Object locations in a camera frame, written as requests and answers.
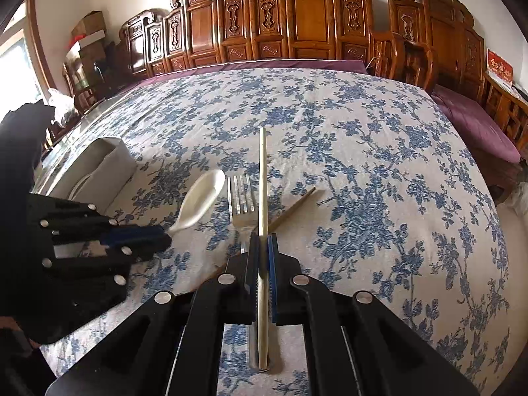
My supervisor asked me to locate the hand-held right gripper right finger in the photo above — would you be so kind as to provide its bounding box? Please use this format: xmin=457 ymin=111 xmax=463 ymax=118
xmin=267 ymin=233 xmax=481 ymax=396

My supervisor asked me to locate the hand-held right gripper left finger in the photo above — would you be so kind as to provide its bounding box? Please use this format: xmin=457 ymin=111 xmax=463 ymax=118
xmin=45 ymin=233 xmax=261 ymax=396

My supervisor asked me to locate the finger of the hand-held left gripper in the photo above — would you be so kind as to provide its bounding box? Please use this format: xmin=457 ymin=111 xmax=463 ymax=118
xmin=28 ymin=194 xmax=166 ymax=244
xmin=40 ymin=234 xmax=173 ymax=304

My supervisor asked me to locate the deep metal tray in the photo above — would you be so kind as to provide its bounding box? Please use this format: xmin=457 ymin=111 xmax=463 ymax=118
xmin=68 ymin=136 xmax=138 ymax=215

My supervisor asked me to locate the white ceramic spoon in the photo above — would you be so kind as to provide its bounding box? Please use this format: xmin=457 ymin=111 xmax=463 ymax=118
xmin=164 ymin=168 xmax=226 ymax=235

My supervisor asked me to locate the brown wooden chopstick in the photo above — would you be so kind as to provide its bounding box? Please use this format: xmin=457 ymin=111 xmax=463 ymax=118
xmin=206 ymin=187 xmax=317 ymax=281

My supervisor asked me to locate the metal fork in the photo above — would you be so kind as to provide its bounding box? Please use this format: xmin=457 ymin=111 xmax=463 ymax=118
xmin=227 ymin=174 xmax=260 ymax=369

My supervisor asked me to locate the blue floral tablecloth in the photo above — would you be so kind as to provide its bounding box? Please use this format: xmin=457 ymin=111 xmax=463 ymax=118
xmin=39 ymin=68 xmax=512 ymax=396

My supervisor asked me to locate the white plastic bag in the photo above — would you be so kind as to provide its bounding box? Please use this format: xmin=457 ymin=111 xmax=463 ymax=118
xmin=49 ymin=88 xmax=79 ymax=127

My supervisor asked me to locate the black jacket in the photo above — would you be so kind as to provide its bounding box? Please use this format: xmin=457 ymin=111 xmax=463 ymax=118
xmin=0 ymin=103 xmax=55 ymax=199

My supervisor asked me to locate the dark wooden display cabinet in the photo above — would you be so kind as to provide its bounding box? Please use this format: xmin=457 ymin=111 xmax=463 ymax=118
xmin=62 ymin=43 xmax=124 ymax=100

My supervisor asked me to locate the purple cloth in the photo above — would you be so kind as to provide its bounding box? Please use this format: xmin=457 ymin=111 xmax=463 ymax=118
xmin=136 ymin=58 xmax=369 ymax=87

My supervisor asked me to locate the white and red box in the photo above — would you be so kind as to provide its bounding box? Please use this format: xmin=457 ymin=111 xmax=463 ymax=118
xmin=68 ymin=30 xmax=107 ymax=50

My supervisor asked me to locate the brown cardboard box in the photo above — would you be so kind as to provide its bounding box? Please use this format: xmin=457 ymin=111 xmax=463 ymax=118
xmin=72 ymin=10 xmax=106 ymax=36

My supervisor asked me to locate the wooden armchair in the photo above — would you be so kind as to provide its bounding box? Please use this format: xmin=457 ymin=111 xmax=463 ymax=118
xmin=369 ymin=31 xmax=439 ymax=91

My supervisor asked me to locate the carved wooden bench with cushion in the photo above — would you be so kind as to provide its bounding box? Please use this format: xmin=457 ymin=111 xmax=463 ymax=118
xmin=388 ymin=0 xmax=528 ymax=153

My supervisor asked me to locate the red paper card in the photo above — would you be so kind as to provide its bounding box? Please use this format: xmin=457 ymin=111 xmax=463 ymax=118
xmin=487 ymin=49 xmax=514 ymax=88

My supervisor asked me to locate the wooden window frame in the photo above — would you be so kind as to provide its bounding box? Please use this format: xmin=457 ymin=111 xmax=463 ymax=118
xmin=25 ymin=0 xmax=54 ymax=100

